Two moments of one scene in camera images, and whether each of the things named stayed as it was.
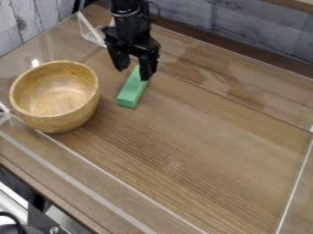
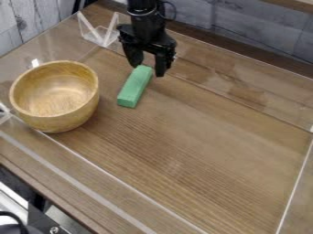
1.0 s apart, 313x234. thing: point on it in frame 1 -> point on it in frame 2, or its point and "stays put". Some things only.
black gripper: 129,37 -> 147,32
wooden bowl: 54,95 stays put
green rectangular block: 134,90 stays put
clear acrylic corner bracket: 91,33 stays put
